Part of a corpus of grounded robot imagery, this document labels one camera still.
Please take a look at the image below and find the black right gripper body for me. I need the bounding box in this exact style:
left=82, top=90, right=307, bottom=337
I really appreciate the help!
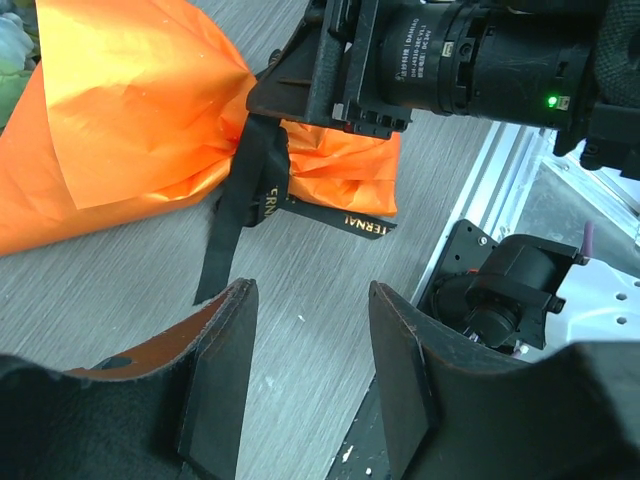
left=247, top=1, right=480, bottom=139

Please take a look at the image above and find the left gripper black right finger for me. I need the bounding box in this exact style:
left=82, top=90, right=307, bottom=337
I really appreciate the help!
left=369, top=282, right=639, bottom=479

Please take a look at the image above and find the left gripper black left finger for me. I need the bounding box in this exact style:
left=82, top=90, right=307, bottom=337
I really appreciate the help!
left=1, top=279, right=259, bottom=479

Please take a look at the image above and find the black ribbon gold lettering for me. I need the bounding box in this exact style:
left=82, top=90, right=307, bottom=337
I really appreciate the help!
left=194, top=113, right=396, bottom=305

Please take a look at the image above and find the orange wrapping paper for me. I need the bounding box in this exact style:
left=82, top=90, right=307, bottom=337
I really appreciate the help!
left=0, top=0, right=403, bottom=258

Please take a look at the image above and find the artificial flower bouquet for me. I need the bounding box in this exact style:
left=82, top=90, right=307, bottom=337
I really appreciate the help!
left=1, top=0, right=41, bottom=131

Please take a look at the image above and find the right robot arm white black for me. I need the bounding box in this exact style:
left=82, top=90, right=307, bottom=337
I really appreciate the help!
left=247, top=1, right=639, bottom=179

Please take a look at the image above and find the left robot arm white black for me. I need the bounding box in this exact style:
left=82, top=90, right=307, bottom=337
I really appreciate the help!
left=1, top=220, right=639, bottom=479

